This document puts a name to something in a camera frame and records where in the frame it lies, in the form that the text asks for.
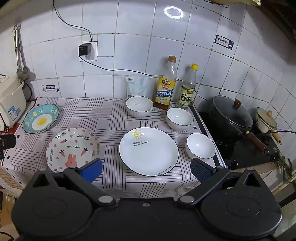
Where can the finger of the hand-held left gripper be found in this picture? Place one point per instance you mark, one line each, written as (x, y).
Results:
(8, 141)

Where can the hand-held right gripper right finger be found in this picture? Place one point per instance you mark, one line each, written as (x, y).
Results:
(201, 171)

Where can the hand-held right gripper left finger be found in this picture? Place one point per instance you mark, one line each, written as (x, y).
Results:
(92, 170)

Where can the white ribbed bowl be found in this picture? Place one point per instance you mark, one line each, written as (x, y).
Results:
(200, 144)
(138, 106)
(179, 117)

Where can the pink bunny carrot plate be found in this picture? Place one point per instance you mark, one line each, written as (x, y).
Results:
(71, 146)

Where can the blue fried egg plate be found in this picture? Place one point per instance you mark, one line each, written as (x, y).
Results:
(41, 120)

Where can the white sun print plate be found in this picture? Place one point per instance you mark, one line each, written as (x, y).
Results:
(149, 153)

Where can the white rice cooker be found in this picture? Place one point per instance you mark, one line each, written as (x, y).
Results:
(11, 99)

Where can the black cooking pot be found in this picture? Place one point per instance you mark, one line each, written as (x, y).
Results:
(226, 132)

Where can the black induction cooktop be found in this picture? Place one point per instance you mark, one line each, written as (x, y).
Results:
(245, 155)

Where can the striped white tablecloth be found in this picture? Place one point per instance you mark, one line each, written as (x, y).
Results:
(111, 120)

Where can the glass pot lid wooden knob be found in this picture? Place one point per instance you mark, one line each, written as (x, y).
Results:
(231, 113)

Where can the hanging metal ladle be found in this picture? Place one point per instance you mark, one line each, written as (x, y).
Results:
(23, 73)

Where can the light wooden board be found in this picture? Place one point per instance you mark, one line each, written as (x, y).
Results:
(275, 178)

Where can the clear vinegar bottle yellow cap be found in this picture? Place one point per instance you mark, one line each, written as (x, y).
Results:
(186, 97)

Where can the small cream enamel pot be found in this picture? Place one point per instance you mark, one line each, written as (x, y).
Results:
(266, 119)

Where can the cooking wine bottle yellow label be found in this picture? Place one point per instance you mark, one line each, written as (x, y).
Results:
(164, 90)

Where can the white salt bag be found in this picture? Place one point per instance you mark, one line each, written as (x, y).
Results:
(137, 87)

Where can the black power adapter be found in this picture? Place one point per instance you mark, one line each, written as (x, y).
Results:
(85, 49)

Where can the white wall sticker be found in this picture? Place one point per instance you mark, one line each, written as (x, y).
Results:
(50, 88)

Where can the white wall socket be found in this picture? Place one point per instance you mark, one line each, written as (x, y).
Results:
(94, 49)

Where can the dark blue wall sticker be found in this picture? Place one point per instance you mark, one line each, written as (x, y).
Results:
(223, 42)

